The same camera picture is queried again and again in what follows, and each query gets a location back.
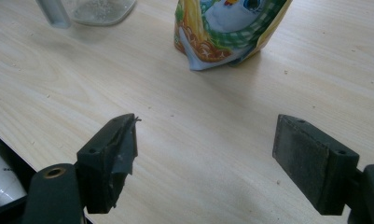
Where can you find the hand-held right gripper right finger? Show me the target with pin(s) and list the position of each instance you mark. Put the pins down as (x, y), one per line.
(312, 168)

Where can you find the white plastic object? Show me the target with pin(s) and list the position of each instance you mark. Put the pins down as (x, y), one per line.
(1, 180)

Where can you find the glass jar with grey lid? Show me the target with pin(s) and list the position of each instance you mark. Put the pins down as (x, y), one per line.
(94, 11)

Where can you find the colourful printed refill pouch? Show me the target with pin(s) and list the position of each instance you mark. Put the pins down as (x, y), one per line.
(225, 31)

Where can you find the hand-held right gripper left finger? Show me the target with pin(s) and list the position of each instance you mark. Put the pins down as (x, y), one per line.
(97, 174)

